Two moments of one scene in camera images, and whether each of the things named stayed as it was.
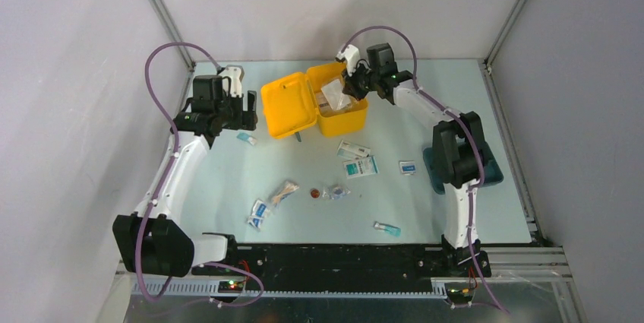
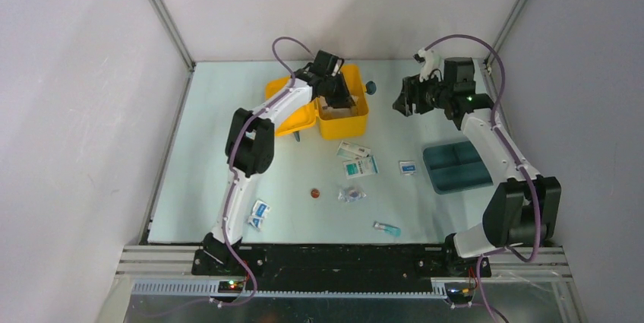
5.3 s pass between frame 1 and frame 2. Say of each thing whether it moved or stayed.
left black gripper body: moved
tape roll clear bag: moved
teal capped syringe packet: stayed
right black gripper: moved
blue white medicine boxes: stayed
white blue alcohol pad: stayed
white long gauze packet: stayed
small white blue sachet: stayed
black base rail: stayed
